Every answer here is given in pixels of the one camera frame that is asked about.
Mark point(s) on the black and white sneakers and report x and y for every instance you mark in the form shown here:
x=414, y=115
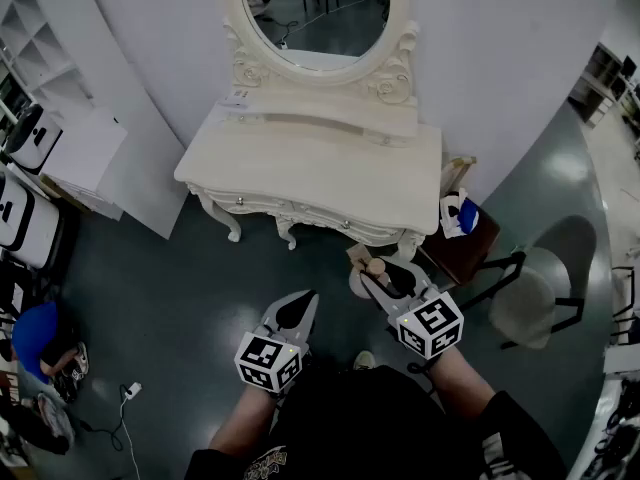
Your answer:
x=75, y=370

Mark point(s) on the large white leaning board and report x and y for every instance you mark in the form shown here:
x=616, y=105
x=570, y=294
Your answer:
x=145, y=168

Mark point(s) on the blue fabric bag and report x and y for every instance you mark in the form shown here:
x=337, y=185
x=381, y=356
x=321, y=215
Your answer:
x=32, y=338

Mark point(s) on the person's right forearm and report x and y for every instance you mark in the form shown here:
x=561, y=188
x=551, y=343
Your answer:
x=460, y=378

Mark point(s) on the person's right grey sneaker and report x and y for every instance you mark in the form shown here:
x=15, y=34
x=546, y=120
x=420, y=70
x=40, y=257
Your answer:
x=364, y=360

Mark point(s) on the white chair with black frame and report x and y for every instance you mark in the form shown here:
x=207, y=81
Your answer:
x=525, y=303

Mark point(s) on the small white card box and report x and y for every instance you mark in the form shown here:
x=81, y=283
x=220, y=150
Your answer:
x=237, y=99

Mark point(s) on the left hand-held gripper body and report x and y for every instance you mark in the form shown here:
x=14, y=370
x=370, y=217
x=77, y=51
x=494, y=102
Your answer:
x=267, y=360

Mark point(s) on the white framed oval mirror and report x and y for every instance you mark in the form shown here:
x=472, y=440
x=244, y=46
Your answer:
x=245, y=73

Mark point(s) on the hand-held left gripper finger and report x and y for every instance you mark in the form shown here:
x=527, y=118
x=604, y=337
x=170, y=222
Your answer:
x=272, y=315
x=309, y=325

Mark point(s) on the blue and white cloth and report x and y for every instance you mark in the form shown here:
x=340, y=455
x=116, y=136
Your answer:
x=467, y=215

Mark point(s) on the white cardboard box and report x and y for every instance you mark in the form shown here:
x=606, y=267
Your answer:
x=87, y=153

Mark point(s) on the white carved dressing table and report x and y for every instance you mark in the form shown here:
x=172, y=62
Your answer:
x=310, y=168

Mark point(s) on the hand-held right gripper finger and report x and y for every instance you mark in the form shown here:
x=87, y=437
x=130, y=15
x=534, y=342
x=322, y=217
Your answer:
x=385, y=300
x=422, y=282

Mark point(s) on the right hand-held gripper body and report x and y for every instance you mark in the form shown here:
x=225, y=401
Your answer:
x=430, y=325

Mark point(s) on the person's black printed shirt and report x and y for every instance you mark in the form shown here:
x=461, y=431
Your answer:
x=360, y=418

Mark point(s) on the light wooden frame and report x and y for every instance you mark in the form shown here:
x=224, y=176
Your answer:
x=459, y=165

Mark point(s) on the brown wooden side table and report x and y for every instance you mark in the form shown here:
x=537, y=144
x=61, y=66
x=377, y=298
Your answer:
x=465, y=253

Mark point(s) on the white power adapter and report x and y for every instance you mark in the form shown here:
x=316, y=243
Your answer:
x=134, y=389

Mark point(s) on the white cubby shelf unit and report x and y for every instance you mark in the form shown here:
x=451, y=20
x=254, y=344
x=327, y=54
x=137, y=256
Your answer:
x=45, y=63

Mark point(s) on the white case with black trim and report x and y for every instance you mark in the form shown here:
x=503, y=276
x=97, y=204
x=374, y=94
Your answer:
x=32, y=143
x=30, y=228

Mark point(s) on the person's left forearm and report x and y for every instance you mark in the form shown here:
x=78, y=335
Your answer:
x=242, y=420

